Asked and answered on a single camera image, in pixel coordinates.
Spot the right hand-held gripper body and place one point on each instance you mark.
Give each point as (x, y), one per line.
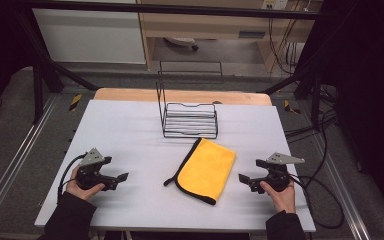
(278, 171)

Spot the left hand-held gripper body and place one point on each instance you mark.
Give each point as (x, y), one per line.
(91, 160)

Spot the yellow cloth with black edge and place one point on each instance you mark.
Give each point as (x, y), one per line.
(208, 170)

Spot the person's right hand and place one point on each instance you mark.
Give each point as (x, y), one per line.
(285, 200)

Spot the person's left hand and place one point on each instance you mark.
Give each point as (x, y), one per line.
(80, 191)

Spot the wooden table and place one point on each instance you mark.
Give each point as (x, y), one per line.
(180, 96)

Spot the white cabinet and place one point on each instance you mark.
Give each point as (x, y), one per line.
(90, 36)

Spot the chair base with caster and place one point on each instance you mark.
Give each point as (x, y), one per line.
(181, 41)

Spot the light wooden desk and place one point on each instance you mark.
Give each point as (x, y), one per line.
(206, 25)

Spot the white power strip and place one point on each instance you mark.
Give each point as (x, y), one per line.
(275, 4)

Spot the aluminium rail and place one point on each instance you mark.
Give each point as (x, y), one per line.
(343, 190)
(16, 160)

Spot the black metal frame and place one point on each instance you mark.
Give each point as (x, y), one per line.
(180, 9)

